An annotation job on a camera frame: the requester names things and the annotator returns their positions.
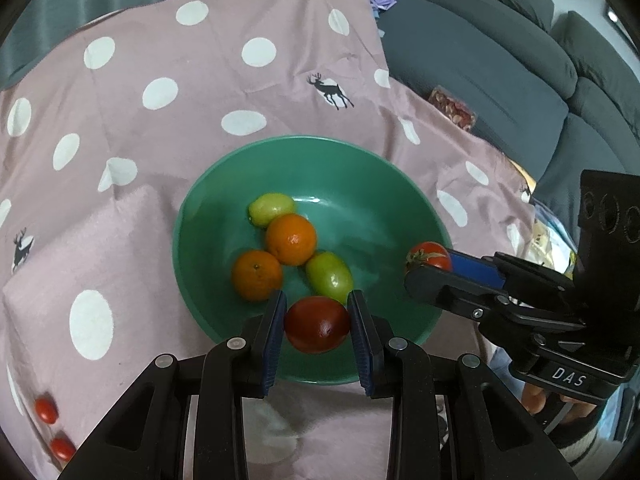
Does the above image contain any green plum fruit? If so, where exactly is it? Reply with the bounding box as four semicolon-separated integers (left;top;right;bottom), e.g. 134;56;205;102
247;193;296;229

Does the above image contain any pink polka dot cloth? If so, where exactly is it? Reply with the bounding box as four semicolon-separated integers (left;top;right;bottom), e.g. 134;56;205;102
1;0;534;479

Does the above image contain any red cherry tomato top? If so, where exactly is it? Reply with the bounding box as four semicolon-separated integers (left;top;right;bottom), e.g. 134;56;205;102
50;437;76;463

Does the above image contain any snack packet on sofa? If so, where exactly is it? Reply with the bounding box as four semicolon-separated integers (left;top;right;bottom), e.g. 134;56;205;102
427;86;477;131

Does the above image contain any orange mandarin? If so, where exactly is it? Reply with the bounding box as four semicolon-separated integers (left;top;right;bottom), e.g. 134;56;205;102
231;249;283;302
265;214;318;266

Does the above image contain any person right hand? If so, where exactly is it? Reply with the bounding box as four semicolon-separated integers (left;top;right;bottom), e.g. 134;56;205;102
519;381;599;418

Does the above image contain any green plastic bowl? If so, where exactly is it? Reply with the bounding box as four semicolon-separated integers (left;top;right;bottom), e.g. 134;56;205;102
170;134;454;387

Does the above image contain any grey sofa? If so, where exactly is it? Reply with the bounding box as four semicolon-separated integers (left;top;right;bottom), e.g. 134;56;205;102
378;0;639;238

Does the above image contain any red cherry tomato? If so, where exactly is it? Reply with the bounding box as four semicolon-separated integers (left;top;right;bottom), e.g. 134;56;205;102
405;242;452;272
34;396;58;425
50;437;76;463

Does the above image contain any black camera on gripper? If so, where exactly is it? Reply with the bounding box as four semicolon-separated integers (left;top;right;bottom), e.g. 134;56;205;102
574;170;639;318

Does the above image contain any large dark red tomato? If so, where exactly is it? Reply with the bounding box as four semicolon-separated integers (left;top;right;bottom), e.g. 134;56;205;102
284;296;350;354

